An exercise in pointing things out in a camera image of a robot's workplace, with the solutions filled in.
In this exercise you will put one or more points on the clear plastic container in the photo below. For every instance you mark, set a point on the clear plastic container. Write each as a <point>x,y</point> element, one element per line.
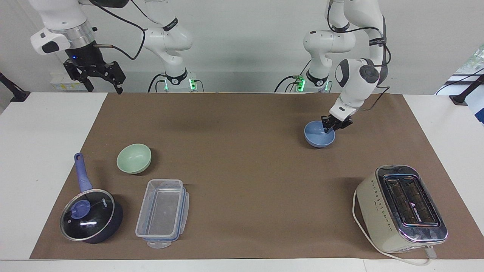
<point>162,211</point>

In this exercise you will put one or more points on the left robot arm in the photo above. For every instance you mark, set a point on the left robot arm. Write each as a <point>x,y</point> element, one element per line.
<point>357,81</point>

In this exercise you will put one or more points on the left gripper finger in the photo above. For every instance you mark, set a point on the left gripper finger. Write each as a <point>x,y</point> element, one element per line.
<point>324,122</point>
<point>331,126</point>

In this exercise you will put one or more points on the blue bowl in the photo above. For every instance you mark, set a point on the blue bowl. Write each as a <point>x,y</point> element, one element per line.
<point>315,138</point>

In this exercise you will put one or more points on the glass lid with blue knob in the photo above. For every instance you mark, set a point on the glass lid with blue knob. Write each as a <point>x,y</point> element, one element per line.
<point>89,217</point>

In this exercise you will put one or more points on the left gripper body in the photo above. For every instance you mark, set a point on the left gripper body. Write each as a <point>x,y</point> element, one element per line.
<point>343,123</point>

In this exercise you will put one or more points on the green bowl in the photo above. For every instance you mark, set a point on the green bowl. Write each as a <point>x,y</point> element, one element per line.
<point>133,160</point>

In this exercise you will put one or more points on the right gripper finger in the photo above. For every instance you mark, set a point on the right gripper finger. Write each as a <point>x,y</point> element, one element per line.
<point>113,73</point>
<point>77,73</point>

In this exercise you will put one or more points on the white box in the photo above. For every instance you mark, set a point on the white box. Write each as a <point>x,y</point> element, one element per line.
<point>60,81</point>

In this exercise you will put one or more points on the blue saucepan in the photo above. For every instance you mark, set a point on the blue saucepan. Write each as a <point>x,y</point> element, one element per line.
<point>84,177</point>

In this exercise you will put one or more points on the cream and chrome toaster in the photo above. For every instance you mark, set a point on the cream and chrome toaster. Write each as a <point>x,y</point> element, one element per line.
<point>382,215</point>

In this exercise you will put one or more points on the black stand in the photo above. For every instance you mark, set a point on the black stand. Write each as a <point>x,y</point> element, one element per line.
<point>463,96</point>
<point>15,92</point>

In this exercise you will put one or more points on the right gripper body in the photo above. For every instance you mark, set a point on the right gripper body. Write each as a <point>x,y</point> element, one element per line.
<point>84,56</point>

